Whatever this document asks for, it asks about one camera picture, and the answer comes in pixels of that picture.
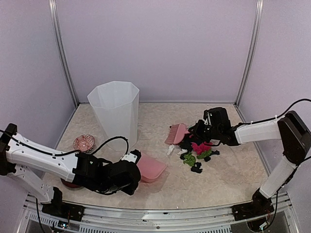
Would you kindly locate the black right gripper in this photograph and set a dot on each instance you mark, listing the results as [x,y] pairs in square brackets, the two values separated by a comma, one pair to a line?
[196,130]

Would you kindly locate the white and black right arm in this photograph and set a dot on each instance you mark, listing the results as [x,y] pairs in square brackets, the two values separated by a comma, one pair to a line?
[286,137]

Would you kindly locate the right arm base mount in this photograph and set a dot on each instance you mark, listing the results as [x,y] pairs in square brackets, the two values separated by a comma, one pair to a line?
[258,206]

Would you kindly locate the green paper scrap near dustpan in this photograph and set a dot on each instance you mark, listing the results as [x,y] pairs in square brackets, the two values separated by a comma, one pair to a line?
[189,159]

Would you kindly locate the black paper scrap right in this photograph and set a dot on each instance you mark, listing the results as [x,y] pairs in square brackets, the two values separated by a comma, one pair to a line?
[197,167]

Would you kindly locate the pile of coloured paper scraps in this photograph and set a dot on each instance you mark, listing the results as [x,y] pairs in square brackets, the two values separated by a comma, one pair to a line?
[201,150]

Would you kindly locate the red floral lacquer bowl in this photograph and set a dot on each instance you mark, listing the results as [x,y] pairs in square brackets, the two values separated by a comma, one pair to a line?
[70,185]

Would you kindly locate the pink hand brush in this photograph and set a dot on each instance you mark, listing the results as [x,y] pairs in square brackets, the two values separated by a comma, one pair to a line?
[176,134]

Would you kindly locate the red patterned glass bowl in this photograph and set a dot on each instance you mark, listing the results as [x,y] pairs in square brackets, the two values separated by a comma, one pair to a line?
[85,143]

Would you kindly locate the aluminium front rail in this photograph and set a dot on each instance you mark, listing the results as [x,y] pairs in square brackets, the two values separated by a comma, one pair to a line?
[98,219]

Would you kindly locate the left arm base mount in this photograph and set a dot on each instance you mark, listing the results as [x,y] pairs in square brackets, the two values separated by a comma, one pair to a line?
[58,208]

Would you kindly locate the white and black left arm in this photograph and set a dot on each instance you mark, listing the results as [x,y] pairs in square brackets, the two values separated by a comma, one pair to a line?
[20,156]

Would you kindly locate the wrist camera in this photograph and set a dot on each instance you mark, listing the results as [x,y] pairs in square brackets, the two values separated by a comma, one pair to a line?
[209,117]
[133,156]

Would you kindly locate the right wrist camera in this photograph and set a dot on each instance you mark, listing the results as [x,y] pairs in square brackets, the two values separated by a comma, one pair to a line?
[209,117]

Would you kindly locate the pink plastic dustpan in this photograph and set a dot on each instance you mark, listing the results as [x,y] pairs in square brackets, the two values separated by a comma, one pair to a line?
[150,168]

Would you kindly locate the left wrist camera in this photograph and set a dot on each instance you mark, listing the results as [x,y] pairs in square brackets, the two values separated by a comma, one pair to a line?
[133,156]

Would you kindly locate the translucent white plastic bin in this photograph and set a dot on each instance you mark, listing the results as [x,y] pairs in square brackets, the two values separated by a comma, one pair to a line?
[115,105]

